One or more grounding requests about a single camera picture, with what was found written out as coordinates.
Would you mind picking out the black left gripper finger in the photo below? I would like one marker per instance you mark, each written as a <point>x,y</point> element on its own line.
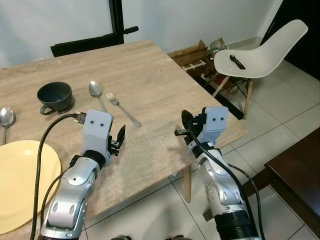
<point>120,135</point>

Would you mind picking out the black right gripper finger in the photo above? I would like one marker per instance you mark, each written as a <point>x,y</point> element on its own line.
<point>186,120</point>

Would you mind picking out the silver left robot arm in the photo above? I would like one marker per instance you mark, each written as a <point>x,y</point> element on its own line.
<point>75,185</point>

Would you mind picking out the silver metal fork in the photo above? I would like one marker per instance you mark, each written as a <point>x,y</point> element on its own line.
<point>122,112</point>

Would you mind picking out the silver metal spoon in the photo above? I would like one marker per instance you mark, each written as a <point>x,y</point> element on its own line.
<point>95,89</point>
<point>6,117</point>

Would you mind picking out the wooden table leg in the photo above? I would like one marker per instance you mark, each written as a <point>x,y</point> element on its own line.
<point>187,185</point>

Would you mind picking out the wooden crate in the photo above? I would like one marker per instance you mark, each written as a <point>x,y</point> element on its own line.
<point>190,55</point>

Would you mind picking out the black utensil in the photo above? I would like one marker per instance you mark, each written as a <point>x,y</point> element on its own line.
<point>236,61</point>

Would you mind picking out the dark grey cup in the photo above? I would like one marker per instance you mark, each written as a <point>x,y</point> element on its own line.
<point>55,97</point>

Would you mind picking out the black metal stand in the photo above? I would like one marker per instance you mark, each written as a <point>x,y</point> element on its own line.
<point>85,44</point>

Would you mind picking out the white shell chair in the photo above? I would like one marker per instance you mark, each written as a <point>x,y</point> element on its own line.
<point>265,50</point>

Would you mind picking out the yellow plate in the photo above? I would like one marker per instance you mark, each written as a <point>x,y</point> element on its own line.
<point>20,185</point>

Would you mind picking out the dark brown wooden furniture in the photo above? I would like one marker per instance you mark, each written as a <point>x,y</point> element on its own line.
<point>300,175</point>

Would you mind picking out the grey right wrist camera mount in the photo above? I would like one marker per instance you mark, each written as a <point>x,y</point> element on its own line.
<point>216,122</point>

